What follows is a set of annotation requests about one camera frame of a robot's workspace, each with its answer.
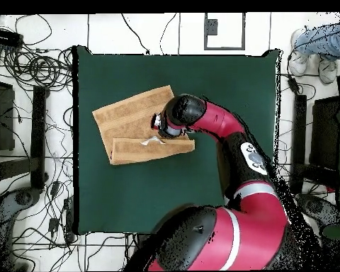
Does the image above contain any tan terry towel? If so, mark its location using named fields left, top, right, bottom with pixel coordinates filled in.
left=91, top=84, right=196, bottom=166

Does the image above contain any black flat panel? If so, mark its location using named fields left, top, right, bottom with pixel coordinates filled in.
left=0, top=79, right=16, bottom=152
left=310, top=96, right=340, bottom=171

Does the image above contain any dark green table cloth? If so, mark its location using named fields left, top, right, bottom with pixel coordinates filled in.
left=76, top=45, right=281, bottom=235

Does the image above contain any grey floor outlet box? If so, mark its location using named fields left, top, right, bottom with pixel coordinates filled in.
left=205, top=18, right=218, bottom=36

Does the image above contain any black stand bar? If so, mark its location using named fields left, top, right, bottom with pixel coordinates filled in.
left=289, top=94, right=307, bottom=195
left=30, top=85, right=50, bottom=190

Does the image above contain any black stand crossbar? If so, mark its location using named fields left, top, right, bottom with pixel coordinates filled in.
left=0, top=157, right=40, bottom=182
left=293, top=162, right=340, bottom=189

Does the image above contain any grey wheeled base leg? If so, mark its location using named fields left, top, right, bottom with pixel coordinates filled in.
left=295, top=193, right=340, bottom=229
left=0, top=186, right=42, bottom=271

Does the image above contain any white shoe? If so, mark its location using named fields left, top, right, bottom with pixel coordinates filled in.
left=317, top=55, right=339, bottom=85
left=288, top=28, right=311, bottom=77

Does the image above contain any person in light jeans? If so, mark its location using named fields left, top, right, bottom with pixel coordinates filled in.
left=293, top=21, right=340, bottom=62

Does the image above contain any black power strip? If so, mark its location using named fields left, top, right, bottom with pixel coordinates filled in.
left=0, top=26, right=24, bottom=48

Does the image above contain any black cable with plug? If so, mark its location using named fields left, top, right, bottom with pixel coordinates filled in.
left=120, top=13, right=151, bottom=55

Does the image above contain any thin black curved cable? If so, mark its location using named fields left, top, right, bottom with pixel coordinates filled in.
left=159, top=12, right=178, bottom=55

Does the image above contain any grey square floor frame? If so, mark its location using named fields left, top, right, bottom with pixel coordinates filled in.
left=203, top=12, right=247, bottom=51

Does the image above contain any coiled black cable bundle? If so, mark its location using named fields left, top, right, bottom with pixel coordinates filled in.
left=4, top=46, right=74, bottom=91

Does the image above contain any black looping cable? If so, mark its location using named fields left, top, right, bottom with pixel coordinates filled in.
left=14, top=13, right=53, bottom=47

